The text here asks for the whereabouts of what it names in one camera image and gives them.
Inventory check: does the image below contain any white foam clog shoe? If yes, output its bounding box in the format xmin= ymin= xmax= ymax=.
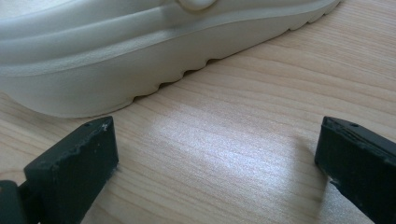
xmin=0 ymin=0 xmax=342 ymax=119

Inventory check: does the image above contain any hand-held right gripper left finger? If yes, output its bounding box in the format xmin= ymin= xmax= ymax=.
xmin=23 ymin=116 xmax=120 ymax=224

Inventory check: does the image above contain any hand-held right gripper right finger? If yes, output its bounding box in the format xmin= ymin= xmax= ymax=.
xmin=314 ymin=116 xmax=396 ymax=224

